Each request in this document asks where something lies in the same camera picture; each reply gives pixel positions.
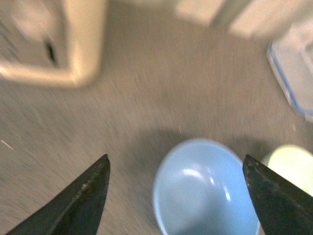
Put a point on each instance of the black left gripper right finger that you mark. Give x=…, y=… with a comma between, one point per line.
x=281, y=207

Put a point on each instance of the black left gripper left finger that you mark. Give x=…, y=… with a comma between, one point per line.
x=76, y=210

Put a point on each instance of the green plastic bowl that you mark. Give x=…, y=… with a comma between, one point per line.
x=294, y=163

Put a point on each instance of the blue plastic bowl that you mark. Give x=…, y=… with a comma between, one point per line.
x=199, y=189

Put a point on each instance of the clear plastic food container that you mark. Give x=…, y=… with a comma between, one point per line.
x=291, y=59

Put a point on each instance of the cream two-slot toaster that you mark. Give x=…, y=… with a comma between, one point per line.
x=55, y=43

